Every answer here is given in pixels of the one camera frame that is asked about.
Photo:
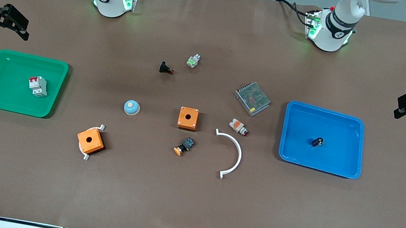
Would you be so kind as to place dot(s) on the black pushbutton red tip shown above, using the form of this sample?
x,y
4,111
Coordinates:
x,y
163,67

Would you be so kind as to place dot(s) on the white switch green centre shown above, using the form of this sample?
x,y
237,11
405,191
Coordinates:
x,y
193,61

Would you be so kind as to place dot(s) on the white semicircular bracket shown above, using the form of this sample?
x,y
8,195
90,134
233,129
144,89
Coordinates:
x,y
239,158
102,127

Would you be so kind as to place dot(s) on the blue plastic tray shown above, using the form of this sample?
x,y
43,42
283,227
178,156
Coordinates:
x,y
327,161

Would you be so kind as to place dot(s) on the blue dome buzzer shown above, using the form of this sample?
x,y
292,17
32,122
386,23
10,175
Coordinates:
x,y
133,110

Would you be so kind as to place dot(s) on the white orange red switch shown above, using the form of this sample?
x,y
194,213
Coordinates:
x,y
237,126

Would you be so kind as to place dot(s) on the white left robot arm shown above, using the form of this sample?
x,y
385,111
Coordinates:
x,y
332,32

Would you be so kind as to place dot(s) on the metal mesh power supply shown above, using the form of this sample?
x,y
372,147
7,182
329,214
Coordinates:
x,y
253,99

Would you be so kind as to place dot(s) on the orange square button box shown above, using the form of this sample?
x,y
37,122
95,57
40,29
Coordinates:
x,y
183,122

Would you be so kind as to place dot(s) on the yellow mushroom pushbutton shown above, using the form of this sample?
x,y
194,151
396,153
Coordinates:
x,y
187,143

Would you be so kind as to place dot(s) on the brown table mat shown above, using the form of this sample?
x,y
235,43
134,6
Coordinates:
x,y
187,206

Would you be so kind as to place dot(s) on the green plastic tray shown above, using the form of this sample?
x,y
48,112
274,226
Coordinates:
x,y
3,97

